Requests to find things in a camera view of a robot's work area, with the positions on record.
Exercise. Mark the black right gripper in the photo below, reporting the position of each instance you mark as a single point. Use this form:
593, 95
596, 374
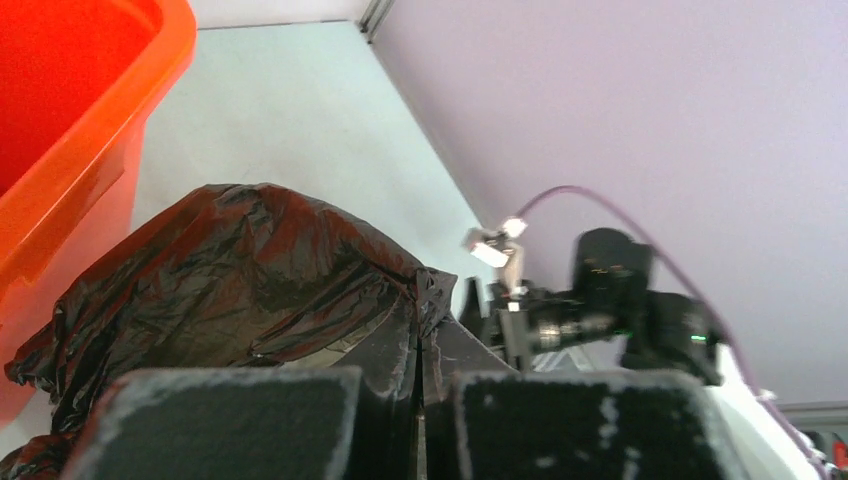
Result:
481, 316

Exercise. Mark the aluminium frame post right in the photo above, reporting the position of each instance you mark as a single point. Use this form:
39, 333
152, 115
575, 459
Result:
373, 17

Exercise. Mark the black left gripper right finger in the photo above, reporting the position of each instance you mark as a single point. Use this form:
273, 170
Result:
601, 425

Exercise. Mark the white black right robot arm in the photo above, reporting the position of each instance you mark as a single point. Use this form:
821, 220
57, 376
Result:
610, 297

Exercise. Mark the black plastic trash bag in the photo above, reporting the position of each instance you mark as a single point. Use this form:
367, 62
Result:
238, 276

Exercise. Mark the orange plastic trash bin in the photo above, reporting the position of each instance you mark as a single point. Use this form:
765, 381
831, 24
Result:
79, 80

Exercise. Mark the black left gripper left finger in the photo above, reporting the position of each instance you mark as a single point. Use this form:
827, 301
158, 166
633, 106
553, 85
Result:
244, 423

